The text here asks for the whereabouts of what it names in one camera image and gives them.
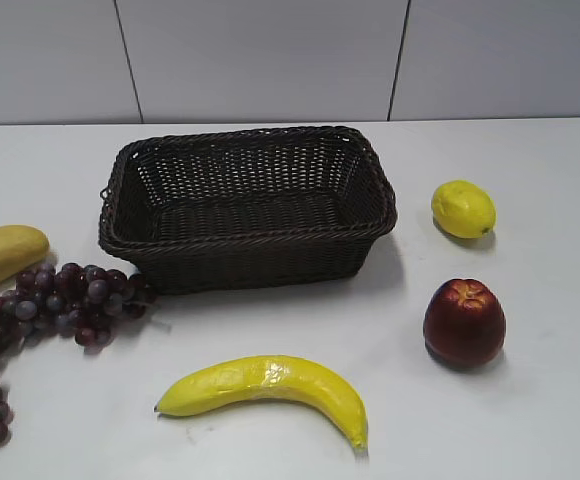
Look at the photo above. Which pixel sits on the red apple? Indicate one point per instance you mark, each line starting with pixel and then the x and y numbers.
pixel 464 324

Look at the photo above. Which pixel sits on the dark woven basket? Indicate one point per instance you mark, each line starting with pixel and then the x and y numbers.
pixel 246 209

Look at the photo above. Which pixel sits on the yellow banana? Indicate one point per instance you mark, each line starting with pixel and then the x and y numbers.
pixel 271 377

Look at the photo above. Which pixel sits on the purple grape bunch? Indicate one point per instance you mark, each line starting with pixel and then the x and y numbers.
pixel 87 304

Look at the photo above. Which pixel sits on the yellow mango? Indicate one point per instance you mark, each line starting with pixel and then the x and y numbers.
pixel 20 246

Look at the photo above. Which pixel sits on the yellow lemon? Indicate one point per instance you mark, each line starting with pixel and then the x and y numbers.
pixel 464 210

